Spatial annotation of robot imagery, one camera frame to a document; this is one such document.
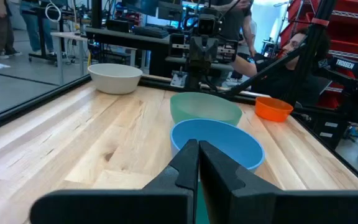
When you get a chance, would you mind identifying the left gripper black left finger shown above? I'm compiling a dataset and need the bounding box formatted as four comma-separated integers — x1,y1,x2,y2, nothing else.
29,139,200,224

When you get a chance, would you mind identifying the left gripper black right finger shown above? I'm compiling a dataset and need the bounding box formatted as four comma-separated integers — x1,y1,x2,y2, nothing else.
199,140,358,224

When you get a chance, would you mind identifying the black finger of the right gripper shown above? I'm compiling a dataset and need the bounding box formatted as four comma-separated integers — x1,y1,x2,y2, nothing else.
188,36,204,70
203,36,219,70

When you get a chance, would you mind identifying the teal bowl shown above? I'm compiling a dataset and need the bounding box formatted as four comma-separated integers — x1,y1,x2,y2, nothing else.
194,182,211,224

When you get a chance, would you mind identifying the white bowl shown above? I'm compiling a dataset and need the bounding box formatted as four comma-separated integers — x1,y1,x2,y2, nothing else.
87,63,144,95

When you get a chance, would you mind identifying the blue bowl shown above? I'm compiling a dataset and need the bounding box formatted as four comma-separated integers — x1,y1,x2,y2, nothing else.
170,118,265,174

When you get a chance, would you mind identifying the orange bowl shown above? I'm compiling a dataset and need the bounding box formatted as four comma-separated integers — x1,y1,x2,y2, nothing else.
254,96,294,123

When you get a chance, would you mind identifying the black keyboard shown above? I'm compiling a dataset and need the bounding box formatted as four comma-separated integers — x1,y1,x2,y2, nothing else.
132,26,170,39

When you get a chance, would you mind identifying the black monitor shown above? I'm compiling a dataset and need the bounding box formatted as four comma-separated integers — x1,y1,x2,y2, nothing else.
157,1,184,22

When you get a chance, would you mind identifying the light green bowl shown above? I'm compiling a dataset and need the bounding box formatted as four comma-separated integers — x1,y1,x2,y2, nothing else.
170,91,243,126

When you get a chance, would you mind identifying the dark desk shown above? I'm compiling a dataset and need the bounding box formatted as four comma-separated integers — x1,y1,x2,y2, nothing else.
85,26,171,78

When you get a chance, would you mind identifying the black cabinet with white labels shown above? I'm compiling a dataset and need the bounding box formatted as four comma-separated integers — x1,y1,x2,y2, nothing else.
293,108,351,151

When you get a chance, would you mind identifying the white table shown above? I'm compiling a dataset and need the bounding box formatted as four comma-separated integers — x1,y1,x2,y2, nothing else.
50,30,88,85

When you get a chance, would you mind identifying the black rolling stand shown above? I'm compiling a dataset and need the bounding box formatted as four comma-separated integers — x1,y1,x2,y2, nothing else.
28,5,65,67

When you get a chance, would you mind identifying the red storage bin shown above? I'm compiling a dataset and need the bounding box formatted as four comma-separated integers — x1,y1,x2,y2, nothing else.
334,0,358,18
327,29,358,55

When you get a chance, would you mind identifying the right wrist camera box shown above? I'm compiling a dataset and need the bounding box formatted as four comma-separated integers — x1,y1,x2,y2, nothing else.
197,14,223,37

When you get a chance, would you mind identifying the black diagonal frame strut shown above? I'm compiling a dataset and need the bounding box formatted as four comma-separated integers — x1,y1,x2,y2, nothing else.
224,43,307,96

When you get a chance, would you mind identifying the black cable bundle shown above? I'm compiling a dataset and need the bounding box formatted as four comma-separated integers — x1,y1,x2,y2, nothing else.
284,0,338,106

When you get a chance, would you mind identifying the white cable loop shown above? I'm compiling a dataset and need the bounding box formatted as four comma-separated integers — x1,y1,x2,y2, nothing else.
44,2,62,23

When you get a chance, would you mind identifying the metal wire shelf rack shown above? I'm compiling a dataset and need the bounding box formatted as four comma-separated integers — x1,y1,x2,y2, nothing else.
278,0,358,125

